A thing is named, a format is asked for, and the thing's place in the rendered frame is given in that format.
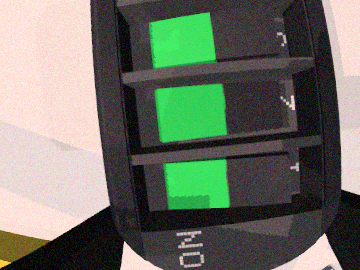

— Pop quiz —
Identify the white sheet of paper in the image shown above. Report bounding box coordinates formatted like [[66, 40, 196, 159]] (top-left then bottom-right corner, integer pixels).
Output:
[[323, 264, 333, 270]]

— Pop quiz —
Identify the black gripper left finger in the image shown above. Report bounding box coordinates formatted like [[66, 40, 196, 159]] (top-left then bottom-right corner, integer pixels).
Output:
[[0, 206, 125, 270]]

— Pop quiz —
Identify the dark grey switch controller unit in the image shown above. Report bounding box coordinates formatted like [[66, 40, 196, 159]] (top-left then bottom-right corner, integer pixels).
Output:
[[89, 0, 341, 270]]

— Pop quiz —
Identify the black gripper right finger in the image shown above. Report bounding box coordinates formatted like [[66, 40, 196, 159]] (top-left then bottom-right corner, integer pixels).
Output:
[[325, 190, 360, 270]]

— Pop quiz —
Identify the yellow flat block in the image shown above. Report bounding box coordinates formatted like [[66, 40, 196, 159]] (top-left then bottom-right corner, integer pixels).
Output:
[[0, 231, 51, 267]]

